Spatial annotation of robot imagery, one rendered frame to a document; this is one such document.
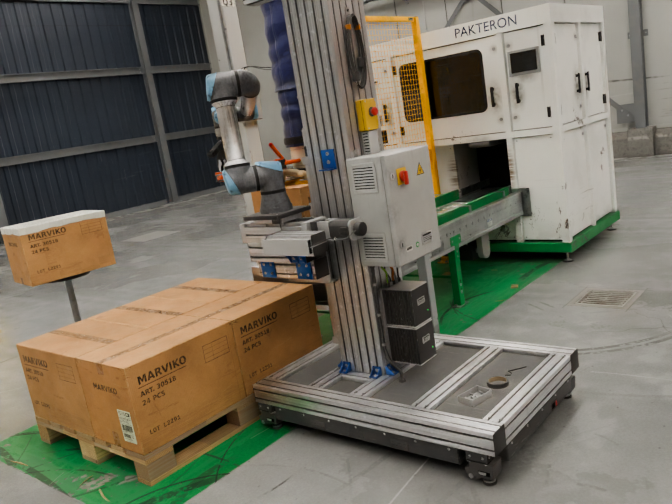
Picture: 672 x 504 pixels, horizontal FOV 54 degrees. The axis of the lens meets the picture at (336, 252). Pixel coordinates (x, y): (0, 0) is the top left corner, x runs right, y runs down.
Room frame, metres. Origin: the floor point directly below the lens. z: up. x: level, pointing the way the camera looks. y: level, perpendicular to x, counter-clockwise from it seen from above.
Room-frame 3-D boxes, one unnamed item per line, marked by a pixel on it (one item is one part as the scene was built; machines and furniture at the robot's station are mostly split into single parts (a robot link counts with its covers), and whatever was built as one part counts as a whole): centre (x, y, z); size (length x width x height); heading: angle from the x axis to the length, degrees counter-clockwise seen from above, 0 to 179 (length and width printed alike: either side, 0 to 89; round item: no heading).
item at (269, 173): (2.97, 0.24, 1.20); 0.13 x 0.12 x 0.14; 102
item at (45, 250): (4.68, 1.96, 0.82); 0.60 x 0.40 x 0.40; 131
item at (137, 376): (3.36, 0.92, 0.34); 1.20 x 1.00 x 0.40; 139
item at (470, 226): (4.33, -0.77, 0.50); 2.31 x 0.05 x 0.19; 139
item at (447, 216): (4.63, -0.96, 0.60); 1.60 x 0.10 x 0.09; 139
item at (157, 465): (3.36, 0.92, 0.07); 1.20 x 1.00 x 0.14; 139
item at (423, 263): (3.77, -0.50, 0.50); 0.07 x 0.07 x 1.00; 49
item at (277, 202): (2.97, 0.24, 1.09); 0.15 x 0.15 x 0.10
